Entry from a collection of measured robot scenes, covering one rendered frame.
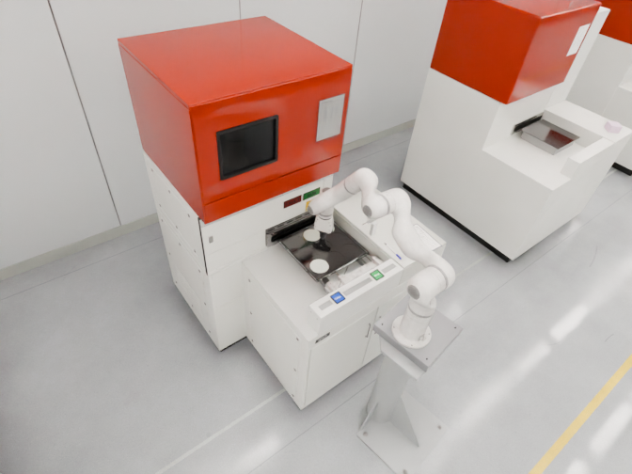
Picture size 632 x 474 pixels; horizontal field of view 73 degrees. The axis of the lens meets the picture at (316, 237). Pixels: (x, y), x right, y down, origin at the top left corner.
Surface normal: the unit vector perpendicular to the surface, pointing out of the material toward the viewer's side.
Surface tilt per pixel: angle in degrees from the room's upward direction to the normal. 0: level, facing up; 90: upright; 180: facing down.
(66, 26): 90
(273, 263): 0
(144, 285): 0
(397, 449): 0
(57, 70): 90
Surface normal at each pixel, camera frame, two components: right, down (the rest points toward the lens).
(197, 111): 0.61, 0.58
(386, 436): 0.07, -0.72
